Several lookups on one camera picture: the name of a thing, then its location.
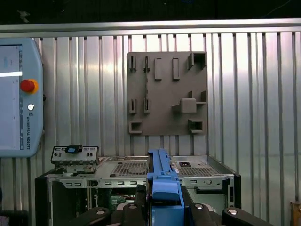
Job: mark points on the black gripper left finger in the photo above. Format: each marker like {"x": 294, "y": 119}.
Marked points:
{"x": 131, "y": 216}

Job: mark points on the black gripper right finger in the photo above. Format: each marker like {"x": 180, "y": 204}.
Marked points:
{"x": 202, "y": 216}

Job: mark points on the hard disk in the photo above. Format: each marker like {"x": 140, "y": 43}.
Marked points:
{"x": 164, "y": 190}

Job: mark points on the green motherboard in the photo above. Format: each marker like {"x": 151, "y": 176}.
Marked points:
{"x": 117, "y": 200}

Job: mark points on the grey power supply unit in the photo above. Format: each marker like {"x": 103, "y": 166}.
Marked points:
{"x": 200, "y": 170}

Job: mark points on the black open PC case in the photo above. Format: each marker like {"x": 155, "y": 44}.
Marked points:
{"x": 103, "y": 167}

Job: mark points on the grey parts rack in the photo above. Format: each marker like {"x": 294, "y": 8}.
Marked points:
{"x": 169, "y": 94}

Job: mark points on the pale blue teach pendant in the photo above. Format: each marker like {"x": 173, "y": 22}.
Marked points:
{"x": 30, "y": 117}

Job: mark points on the metal slot bracket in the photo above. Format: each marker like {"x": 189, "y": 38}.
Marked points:
{"x": 94, "y": 154}

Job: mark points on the black bracket latch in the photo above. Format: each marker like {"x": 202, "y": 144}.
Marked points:
{"x": 73, "y": 150}

